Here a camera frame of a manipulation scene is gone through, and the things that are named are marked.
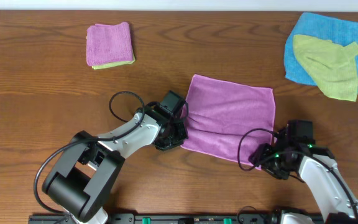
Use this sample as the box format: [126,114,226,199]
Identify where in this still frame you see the right black cable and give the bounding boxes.
[237,128,358,218]

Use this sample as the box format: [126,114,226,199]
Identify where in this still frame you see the folded green cloth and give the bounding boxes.
[92,55,135,70]

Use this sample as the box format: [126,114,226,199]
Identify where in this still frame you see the folded purple cloth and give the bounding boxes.
[86,22,134,67]

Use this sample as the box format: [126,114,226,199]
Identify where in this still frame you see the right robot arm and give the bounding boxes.
[249,142,358,223]

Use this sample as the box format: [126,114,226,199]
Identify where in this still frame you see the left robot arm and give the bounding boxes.
[42,103,187,223]

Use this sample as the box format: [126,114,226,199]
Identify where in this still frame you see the crumpled green cloth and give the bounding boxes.
[293,34,358,102]

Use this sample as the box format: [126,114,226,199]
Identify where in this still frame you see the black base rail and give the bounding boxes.
[27,213,298,224]

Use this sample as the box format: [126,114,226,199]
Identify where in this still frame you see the purple microfiber cloth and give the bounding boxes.
[182,75,275,166]

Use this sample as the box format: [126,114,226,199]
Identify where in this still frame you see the blue microfiber cloth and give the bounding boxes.
[283,12,358,86]

